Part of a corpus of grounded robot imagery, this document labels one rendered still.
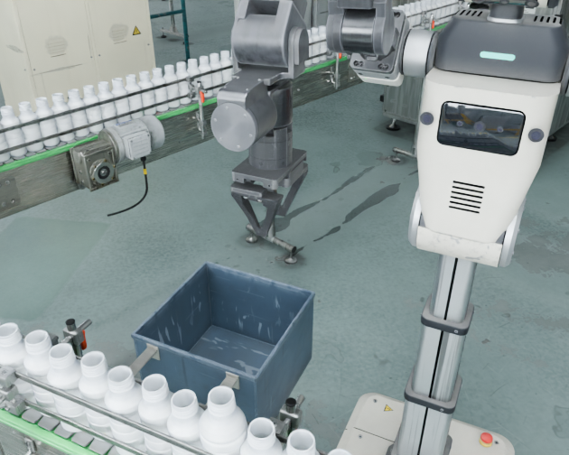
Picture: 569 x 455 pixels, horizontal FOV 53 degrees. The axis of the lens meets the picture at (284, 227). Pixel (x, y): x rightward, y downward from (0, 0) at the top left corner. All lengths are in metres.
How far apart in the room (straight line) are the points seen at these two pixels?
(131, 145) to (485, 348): 1.76
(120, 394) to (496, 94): 0.79
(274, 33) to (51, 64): 4.05
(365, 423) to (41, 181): 1.39
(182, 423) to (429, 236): 0.63
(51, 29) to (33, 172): 2.59
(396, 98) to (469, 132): 3.68
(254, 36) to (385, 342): 2.15
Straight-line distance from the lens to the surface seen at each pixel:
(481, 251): 1.22
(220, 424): 0.84
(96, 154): 2.11
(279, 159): 0.73
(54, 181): 2.20
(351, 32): 1.03
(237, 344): 1.58
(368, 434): 2.00
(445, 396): 1.53
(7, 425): 1.18
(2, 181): 2.12
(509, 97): 1.08
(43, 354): 1.04
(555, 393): 2.69
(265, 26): 0.68
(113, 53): 4.91
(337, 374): 2.53
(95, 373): 0.97
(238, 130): 0.65
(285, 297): 1.45
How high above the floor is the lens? 1.81
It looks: 32 degrees down
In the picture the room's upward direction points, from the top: straight up
